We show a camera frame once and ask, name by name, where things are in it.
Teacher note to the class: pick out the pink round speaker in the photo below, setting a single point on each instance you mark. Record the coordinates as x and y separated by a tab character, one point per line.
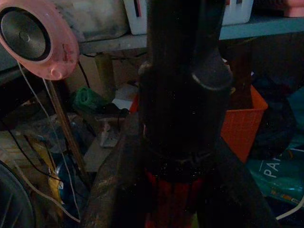
35	35

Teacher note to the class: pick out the teal printed plastic bag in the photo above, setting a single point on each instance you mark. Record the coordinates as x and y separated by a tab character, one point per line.
278	180

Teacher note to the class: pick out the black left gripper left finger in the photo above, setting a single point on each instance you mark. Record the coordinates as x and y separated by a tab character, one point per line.
114	180

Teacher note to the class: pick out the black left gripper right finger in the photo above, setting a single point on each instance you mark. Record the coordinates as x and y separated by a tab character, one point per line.
237	194

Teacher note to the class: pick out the brown wooden stick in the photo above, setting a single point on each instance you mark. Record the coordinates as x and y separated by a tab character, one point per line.
69	133

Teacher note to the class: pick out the white slotted plastic basket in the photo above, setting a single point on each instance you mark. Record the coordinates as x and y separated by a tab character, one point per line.
237	12

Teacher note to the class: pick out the grey shelf board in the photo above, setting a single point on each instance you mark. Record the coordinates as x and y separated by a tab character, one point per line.
261	27

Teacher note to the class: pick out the green rolled mesh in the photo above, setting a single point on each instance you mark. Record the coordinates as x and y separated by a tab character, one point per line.
86	98

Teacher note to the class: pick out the orange plastic basket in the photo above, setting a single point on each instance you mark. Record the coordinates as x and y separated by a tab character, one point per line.
242	128

